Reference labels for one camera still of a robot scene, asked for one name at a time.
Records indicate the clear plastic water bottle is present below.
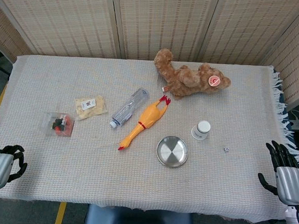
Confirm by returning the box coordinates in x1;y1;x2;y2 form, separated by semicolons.
109;86;151;131

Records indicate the beige woven tablecloth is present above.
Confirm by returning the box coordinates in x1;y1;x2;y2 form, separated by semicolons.
0;46;299;224

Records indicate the brown plush teddy bear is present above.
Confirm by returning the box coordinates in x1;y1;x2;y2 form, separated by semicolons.
151;47;233;104

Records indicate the clear bag of snacks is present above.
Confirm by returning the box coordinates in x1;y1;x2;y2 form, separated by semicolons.
73;93;109;123

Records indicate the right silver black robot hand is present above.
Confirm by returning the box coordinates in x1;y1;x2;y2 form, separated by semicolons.
255;139;299;207

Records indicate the yellow rubber chicken toy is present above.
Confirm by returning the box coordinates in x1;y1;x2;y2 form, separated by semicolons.
118;91;172;155

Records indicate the clear box with red toys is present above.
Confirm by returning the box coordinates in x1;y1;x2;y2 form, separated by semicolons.
41;111;76;139

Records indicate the round stainless steel plate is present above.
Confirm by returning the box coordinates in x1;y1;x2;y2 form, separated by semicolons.
155;135;190;169

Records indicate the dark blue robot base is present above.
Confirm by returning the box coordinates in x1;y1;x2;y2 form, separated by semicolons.
83;204;196;224

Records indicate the beige woven folding screen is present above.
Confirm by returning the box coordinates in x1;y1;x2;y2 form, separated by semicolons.
0;0;299;106

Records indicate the white paper cup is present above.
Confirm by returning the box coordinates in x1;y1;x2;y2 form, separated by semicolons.
190;119;211;141

